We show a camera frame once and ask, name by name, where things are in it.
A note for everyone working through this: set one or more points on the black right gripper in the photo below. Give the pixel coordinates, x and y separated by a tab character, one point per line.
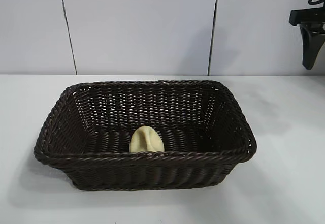
307	17

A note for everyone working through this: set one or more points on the pale yellow egg yolk pastry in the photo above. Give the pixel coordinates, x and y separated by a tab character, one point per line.
146	140

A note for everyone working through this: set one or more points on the dark brown wicker basket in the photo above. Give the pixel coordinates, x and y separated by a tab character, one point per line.
142	168

